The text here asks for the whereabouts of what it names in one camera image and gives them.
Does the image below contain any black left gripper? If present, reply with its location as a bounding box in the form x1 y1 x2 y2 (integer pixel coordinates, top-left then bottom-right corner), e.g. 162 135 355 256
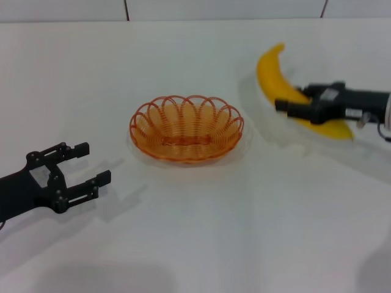
0 142 112 224

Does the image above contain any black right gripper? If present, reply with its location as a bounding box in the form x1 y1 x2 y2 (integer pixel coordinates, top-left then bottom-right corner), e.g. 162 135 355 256
274 81 391 125

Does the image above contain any yellow banana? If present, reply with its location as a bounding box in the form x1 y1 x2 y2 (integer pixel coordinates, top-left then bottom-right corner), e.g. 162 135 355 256
256 42 355 142

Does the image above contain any orange wire basket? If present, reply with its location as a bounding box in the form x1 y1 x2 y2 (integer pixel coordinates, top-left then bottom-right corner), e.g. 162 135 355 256
130 95 245 162

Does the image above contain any right wrist cable with plug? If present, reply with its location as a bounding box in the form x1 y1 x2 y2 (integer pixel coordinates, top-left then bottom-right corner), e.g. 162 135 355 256
357 112 391 142

